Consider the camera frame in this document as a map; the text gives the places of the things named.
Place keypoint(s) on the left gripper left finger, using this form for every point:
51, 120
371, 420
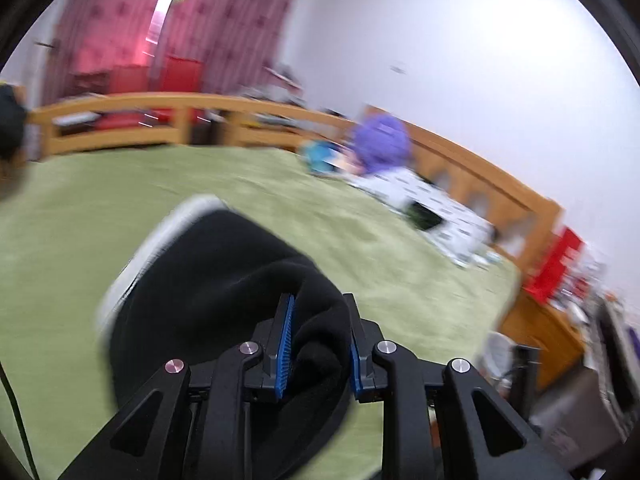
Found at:
252, 374

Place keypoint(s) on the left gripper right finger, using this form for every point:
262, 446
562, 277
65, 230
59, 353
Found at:
388, 373

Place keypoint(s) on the black pants white waistband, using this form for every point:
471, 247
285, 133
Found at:
199, 284

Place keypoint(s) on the white black-dotted pillow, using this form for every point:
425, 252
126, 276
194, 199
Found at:
454, 229

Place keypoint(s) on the red box on nightstand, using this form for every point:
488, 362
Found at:
564, 252

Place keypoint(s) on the wooden headboard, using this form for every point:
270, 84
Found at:
508, 202

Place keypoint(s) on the teal patterned cushion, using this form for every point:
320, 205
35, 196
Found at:
328, 159

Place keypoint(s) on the purple plush toy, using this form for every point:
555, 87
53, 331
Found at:
381, 142

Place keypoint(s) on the green bed blanket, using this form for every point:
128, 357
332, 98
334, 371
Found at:
71, 223

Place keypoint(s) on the maroon patterned curtain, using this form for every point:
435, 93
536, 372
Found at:
235, 41

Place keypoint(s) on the black garment on footboard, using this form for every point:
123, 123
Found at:
12, 123

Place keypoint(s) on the wooden bed side rail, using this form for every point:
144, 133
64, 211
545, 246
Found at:
177, 132

